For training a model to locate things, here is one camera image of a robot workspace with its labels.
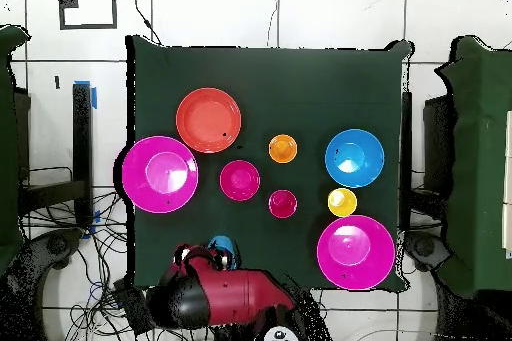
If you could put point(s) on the green cloth covered table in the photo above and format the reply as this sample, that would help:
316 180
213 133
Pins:
480 157
8 137

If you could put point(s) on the small crimson plastic bowl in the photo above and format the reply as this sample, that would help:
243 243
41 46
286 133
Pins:
239 180

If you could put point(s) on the black metal post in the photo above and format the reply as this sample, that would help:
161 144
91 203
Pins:
406 149

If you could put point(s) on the blue plastic bowl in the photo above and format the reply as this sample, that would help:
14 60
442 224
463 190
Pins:
360 145

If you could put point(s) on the blue plastic cup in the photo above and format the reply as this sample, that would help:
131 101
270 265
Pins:
223 243

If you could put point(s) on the large shallow orange bowl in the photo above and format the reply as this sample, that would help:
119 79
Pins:
208 120

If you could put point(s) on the large pink plastic bowl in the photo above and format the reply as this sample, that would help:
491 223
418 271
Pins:
140 181
356 269

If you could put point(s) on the yellow plastic cup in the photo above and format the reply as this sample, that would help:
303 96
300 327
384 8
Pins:
342 203

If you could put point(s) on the black square floor frame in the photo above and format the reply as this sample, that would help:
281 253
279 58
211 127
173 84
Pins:
88 27

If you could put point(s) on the crimson plastic cup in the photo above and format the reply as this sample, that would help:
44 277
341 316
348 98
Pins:
282 204

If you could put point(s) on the black power brick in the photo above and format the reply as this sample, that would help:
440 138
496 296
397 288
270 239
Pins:
130 305

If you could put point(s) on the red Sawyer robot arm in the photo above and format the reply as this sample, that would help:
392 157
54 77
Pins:
248 297

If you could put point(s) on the office chair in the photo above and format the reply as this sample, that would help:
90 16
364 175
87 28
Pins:
426 249
56 245

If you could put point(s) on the dark green tablecloth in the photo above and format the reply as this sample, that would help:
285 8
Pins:
304 85

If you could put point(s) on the orange plastic cup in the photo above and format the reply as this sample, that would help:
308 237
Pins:
282 149

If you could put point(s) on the black metal stand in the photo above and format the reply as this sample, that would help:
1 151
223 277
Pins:
82 137

